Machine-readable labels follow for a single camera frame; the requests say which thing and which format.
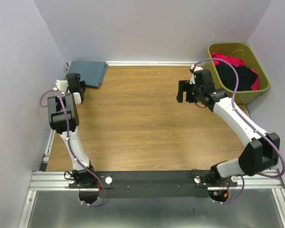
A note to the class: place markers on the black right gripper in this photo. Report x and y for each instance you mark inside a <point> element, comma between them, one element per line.
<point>185,90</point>

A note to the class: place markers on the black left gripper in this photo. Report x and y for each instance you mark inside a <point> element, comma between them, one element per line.
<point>80,86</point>

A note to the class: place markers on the blue-grey t shirt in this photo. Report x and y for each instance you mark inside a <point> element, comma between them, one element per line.
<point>92,72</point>

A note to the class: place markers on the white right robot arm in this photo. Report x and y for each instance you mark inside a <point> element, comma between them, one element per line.
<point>260,147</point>

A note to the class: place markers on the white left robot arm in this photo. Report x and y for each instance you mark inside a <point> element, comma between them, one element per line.
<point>64,120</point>

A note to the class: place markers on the red t shirt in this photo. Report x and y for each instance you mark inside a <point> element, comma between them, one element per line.
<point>231,60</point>

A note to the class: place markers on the black t shirt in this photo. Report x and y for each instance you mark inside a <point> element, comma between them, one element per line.
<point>248,79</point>

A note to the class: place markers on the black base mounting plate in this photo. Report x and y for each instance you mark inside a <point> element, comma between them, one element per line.
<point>93,188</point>

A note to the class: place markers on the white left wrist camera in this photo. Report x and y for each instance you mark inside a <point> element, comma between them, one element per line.
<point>61,85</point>

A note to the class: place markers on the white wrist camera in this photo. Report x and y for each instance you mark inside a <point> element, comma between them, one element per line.
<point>193,69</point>
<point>61,85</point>

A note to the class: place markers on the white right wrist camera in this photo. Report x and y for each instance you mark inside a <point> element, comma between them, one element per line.
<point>193,69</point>

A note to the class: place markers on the aluminium frame rail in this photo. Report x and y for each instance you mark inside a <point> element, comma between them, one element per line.
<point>51,181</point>

